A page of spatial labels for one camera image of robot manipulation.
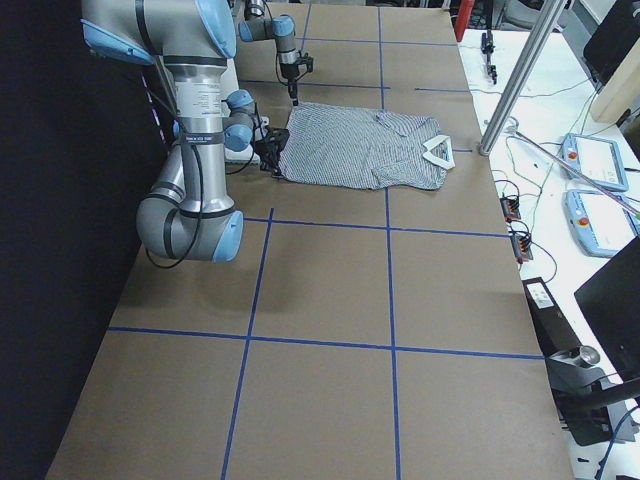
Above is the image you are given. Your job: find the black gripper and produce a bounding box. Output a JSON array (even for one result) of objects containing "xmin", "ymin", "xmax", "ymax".
[
  {"xmin": 278, "ymin": 50, "xmax": 314, "ymax": 105},
  {"xmin": 254, "ymin": 127, "xmax": 290, "ymax": 179}
]

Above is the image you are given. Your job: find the striped polo shirt white collar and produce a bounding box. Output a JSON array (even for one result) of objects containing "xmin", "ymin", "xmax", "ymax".
[{"xmin": 279, "ymin": 102, "xmax": 455, "ymax": 190}]

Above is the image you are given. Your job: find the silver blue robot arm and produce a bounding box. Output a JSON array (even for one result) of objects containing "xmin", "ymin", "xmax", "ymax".
[
  {"xmin": 238, "ymin": 1, "xmax": 314, "ymax": 106},
  {"xmin": 81, "ymin": 1, "xmax": 300, "ymax": 268}
]

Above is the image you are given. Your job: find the red cylinder background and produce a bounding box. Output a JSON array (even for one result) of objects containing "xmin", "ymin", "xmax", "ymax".
[{"xmin": 454, "ymin": 0, "xmax": 475, "ymax": 43}]

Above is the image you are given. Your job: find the black tool on table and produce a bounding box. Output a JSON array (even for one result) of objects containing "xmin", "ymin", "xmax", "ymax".
[{"xmin": 481, "ymin": 29, "xmax": 498, "ymax": 85}]

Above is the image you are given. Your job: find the upper orange terminal board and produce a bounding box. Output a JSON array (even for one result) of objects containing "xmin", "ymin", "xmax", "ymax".
[{"xmin": 500, "ymin": 196, "xmax": 521, "ymax": 223}]

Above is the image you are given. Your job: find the orange terminal board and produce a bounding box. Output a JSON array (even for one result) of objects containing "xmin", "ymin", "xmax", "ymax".
[
  {"xmin": 500, "ymin": 196, "xmax": 521, "ymax": 223},
  {"xmin": 510, "ymin": 231, "xmax": 533, "ymax": 264}
]

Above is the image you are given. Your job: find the lower orange terminal board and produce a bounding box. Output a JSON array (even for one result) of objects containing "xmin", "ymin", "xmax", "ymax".
[{"xmin": 510, "ymin": 231, "xmax": 533, "ymax": 264}]

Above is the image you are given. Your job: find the upper blue teach pendant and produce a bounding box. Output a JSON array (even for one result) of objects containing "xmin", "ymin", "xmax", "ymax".
[{"xmin": 561, "ymin": 133, "xmax": 629, "ymax": 192}]

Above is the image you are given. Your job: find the blue teach pendant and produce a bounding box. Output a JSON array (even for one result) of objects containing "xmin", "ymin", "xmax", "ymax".
[
  {"xmin": 561, "ymin": 133, "xmax": 629, "ymax": 192},
  {"xmin": 563, "ymin": 189, "xmax": 639, "ymax": 258}
]

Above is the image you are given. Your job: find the black monitor upper right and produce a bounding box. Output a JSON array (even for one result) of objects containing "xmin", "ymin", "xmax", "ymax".
[{"xmin": 583, "ymin": 0, "xmax": 639, "ymax": 86}]

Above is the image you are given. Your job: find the black monitor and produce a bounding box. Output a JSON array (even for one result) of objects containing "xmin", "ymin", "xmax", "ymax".
[
  {"xmin": 574, "ymin": 238, "xmax": 640, "ymax": 380},
  {"xmin": 583, "ymin": 0, "xmax": 639, "ymax": 86}
]

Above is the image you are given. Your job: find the black box white label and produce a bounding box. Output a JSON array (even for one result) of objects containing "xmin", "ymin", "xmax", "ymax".
[{"xmin": 522, "ymin": 277, "xmax": 581, "ymax": 357}]

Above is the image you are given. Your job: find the lower blue teach pendant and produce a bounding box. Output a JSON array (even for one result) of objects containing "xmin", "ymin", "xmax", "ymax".
[{"xmin": 563, "ymin": 189, "xmax": 639, "ymax": 258}]

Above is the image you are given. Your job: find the black monitor lower right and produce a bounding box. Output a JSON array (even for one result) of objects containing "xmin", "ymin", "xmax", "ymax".
[{"xmin": 574, "ymin": 238, "xmax": 640, "ymax": 380}]

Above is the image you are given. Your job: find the long metal rod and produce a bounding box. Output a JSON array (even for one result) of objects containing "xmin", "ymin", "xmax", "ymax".
[{"xmin": 508, "ymin": 127, "xmax": 640, "ymax": 219}]

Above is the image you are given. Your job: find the silver metal cylinder clamp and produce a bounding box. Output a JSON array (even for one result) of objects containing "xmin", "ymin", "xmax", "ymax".
[{"xmin": 549, "ymin": 345, "xmax": 601, "ymax": 369}]

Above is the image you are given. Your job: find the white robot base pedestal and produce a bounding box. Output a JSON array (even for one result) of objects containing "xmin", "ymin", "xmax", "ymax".
[{"xmin": 221, "ymin": 59, "xmax": 270, "ymax": 165}]

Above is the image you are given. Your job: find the aluminium frame post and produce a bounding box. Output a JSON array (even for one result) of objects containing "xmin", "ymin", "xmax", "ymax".
[{"xmin": 478, "ymin": 0, "xmax": 566, "ymax": 156}]

